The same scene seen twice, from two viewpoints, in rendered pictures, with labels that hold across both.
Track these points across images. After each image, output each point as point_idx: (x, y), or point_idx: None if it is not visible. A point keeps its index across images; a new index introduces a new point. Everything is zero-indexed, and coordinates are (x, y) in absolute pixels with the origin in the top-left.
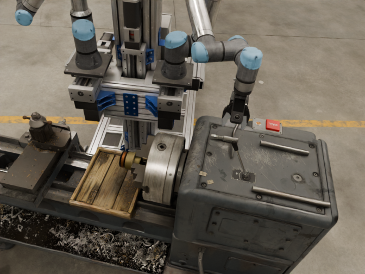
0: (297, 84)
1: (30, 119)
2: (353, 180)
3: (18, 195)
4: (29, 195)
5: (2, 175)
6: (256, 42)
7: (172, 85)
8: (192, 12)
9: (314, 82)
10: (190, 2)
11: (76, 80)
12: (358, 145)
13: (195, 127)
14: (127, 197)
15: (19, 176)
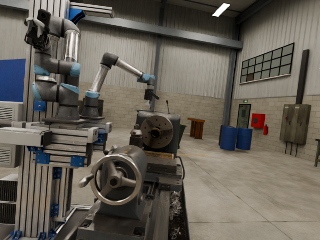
0: (6, 173)
1: (138, 130)
2: (97, 174)
3: (178, 169)
4: (177, 166)
5: (163, 179)
6: None
7: (102, 118)
8: (131, 66)
9: (12, 168)
10: (127, 64)
11: (82, 127)
12: (76, 169)
13: (143, 115)
14: (161, 155)
15: (168, 162)
